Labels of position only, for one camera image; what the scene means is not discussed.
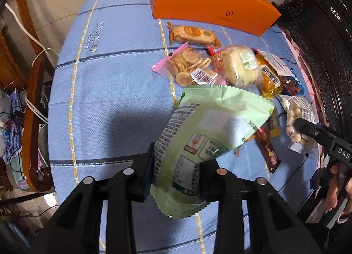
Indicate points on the clear packet of white balls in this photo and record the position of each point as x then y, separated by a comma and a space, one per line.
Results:
294, 111

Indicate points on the blue striped tablecloth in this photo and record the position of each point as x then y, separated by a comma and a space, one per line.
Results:
110, 92

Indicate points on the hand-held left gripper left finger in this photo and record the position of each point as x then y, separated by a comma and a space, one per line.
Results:
137, 177

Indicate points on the white round cake packet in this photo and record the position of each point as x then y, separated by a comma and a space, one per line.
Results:
242, 67

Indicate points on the pink round cracker packet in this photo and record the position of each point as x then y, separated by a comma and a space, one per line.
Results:
187, 61

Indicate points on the orange cookie packet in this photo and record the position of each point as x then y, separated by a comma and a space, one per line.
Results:
192, 34

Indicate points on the yellow cake packet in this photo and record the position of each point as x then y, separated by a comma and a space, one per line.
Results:
271, 83

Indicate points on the green snack packet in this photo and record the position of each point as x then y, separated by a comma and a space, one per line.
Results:
209, 116

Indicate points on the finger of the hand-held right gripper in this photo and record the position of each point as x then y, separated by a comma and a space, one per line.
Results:
308, 130

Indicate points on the red snack packet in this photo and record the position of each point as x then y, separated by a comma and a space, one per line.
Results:
217, 56

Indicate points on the blue snack packet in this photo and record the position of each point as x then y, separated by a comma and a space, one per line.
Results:
295, 85

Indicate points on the person's right hand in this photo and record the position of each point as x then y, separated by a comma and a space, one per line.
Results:
334, 188

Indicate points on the pink cloth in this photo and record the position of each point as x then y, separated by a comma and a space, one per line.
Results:
308, 78

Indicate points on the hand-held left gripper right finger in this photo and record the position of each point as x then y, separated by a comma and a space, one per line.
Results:
209, 179

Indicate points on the carved wooden chair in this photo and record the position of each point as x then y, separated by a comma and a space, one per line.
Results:
33, 105

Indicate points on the red-brown stick snack packet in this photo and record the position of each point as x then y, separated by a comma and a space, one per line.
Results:
271, 152

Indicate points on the dark carved wooden furniture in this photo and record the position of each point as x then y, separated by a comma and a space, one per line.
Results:
324, 50

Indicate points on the orange cardboard box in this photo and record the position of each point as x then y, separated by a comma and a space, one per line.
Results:
206, 1

